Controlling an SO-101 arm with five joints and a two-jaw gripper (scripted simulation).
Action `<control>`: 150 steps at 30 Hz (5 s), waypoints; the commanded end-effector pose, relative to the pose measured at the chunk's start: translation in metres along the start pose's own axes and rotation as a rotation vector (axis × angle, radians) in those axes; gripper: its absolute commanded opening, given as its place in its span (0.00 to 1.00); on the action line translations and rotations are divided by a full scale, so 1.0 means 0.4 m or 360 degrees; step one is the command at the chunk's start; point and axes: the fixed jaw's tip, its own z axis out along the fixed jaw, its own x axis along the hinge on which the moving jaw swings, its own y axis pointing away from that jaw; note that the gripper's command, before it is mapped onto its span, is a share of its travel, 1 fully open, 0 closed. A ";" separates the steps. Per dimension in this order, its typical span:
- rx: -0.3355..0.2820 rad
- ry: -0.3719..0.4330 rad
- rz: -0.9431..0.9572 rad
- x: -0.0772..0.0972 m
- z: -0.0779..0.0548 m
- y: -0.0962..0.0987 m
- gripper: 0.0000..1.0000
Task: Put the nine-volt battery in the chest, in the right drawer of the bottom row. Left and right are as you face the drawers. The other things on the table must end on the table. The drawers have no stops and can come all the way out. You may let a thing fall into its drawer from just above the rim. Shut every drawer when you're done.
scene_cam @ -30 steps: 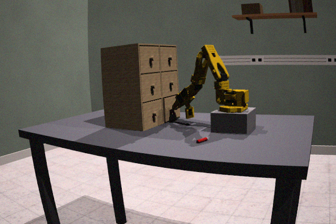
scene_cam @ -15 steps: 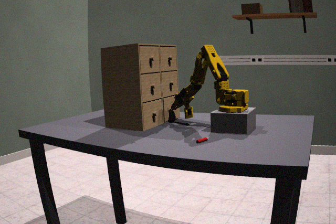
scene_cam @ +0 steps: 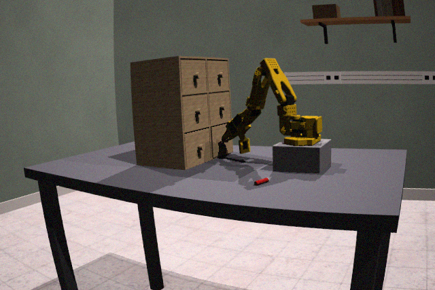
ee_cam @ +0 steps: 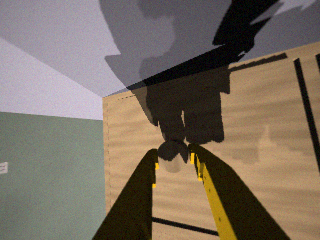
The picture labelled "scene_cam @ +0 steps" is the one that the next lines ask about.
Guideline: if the red cylinder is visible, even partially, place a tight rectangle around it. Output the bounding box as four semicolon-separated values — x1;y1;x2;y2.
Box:
254;178;269;185

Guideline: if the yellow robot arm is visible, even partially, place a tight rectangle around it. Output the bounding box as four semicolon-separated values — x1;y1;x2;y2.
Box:
232;58;321;146

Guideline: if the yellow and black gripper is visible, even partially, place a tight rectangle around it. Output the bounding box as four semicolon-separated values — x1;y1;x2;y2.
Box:
222;119;251;154

